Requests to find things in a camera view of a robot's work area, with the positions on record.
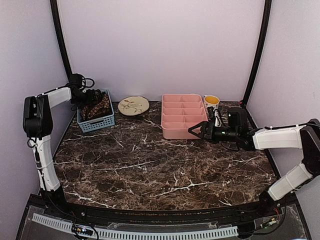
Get blue perforated plastic basket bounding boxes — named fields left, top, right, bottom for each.
left=77, top=89, right=115, bottom=133

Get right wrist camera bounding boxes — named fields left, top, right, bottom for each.
left=207, top=106, right=223, bottom=127

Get right black frame post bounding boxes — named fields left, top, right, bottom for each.
left=241, top=0, right=272, bottom=108

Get pink divided organizer tray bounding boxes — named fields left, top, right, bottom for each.
left=161, top=94, right=208, bottom=140

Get grey slotted cable duct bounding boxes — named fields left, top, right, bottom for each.
left=31, top=213, right=239, bottom=240

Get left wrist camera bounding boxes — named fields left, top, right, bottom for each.
left=68, top=73, right=95, bottom=89

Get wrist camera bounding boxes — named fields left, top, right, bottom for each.
left=207, top=106, right=223, bottom=127
left=68, top=73, right=95, bottom=89

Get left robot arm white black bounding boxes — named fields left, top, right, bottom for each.
left=23, top=86, right=98, bottom=192

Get small green circuit board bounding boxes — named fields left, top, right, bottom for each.
left=71, top=224, right=93, bottom=236

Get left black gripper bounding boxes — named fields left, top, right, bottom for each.
left=73, top=89, right=98, bottom=109

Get black frame post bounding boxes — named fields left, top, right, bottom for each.
left=49, top=0, right=73, bottom=79
left=241, top=0, right=272, bottom=108

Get dark brown ties in basket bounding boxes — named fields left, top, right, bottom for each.
left=80, top=106, right=95, bottom=121

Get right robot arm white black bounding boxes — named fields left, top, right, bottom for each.
left=188, top=118, right=320, bottom=217

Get round floral plate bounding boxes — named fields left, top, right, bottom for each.
left=118, top=96, right=150, bottom=117

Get black front rail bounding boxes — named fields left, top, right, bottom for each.
left=45, top=200, right=275, bottom=225

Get brown floral tie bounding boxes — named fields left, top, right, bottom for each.
left=86, top=93, right=112, bottom=120

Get left black frame post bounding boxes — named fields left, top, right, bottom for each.
left=49, top=0, right=73, bottom=79

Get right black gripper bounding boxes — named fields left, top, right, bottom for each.
left=189, top=121, right=239, bottom=144

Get white mug yellow inside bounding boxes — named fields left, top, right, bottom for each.
left=203, top=95, right=220, bottom=111

